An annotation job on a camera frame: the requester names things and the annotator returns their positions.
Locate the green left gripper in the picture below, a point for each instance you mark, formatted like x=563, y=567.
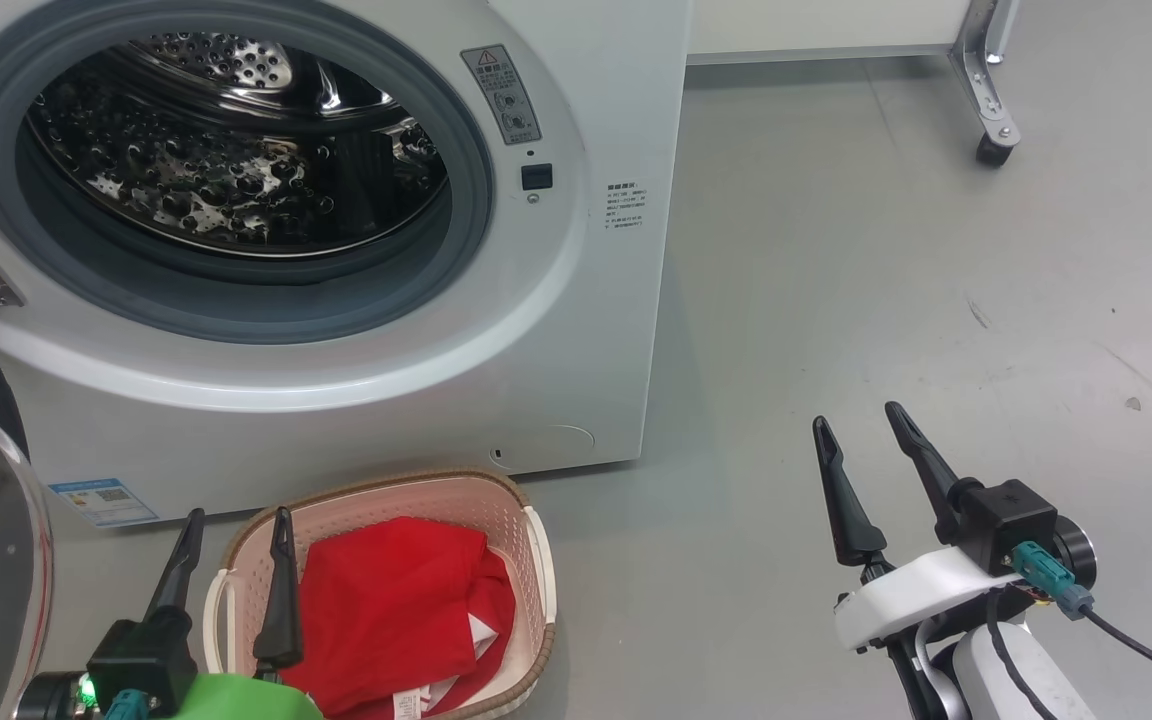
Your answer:
x=236, y=700

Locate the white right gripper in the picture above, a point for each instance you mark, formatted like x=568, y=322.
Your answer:
x=906, y=595

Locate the red garment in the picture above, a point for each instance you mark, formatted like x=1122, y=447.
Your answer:
x=386, y=600

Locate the cream perforated laundry basket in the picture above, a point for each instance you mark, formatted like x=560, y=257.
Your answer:
x=526, y=570

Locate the white front-load washing machine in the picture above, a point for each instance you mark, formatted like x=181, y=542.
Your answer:
x=536, y=330

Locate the blue energy label sticker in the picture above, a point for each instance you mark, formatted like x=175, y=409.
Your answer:
x=104, y=502

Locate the small printed text label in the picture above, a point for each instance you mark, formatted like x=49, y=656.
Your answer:
x=626, y=206

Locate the metal leg with caster wheel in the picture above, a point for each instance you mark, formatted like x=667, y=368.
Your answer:
x=986, y=100

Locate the white furniture panel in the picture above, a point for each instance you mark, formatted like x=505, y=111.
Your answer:
x=816, y=25

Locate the grey warning label sticker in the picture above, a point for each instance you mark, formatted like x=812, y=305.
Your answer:
x=502, y=95

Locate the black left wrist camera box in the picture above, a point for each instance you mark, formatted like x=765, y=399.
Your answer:
x=141, y=655

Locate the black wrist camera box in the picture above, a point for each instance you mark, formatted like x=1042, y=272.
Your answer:
x=141, y=655
x=1006, y=520

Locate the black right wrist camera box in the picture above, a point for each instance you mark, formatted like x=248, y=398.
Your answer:
x=1006, y=520

